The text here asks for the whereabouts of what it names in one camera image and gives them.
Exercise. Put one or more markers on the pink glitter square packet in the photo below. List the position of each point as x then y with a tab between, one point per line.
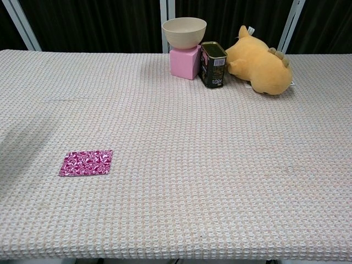
86	162

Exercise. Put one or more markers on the beige waffle tablecloth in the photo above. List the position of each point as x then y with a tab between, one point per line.
192	165

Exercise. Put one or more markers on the pink foam block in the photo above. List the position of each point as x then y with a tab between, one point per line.
182	64

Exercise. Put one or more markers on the dark green tin can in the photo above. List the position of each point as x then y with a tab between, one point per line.
214	66

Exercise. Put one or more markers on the beige bowl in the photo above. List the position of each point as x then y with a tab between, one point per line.
184	35

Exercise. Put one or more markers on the yellow plush toy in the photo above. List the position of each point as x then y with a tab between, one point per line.
261	68

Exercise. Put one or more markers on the black pleated curtain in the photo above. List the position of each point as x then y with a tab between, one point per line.
8	38
233	16
324	27
96	27

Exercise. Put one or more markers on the white frame post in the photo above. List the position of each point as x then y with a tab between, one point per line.
166	8
292	22
24	27

